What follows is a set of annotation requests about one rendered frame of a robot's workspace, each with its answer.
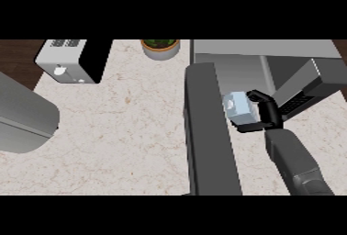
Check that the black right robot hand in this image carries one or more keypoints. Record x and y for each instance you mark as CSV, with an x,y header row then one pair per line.
x,y
271,114

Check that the pale blue milk carton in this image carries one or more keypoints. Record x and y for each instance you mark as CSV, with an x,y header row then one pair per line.
x,y
240,108

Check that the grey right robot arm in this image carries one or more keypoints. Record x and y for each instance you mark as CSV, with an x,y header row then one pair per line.
x,y
296,165

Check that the grey microwave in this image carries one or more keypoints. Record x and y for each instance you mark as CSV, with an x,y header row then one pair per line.
x,y
275,73

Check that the dark grey microwave door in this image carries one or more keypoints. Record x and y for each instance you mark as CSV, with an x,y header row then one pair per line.
x,y
209,131

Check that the potted green plant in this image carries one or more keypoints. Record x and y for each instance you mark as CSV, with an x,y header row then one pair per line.
x,y
160,49

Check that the white toaster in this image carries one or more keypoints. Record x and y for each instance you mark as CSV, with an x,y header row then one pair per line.
x,y
73,61

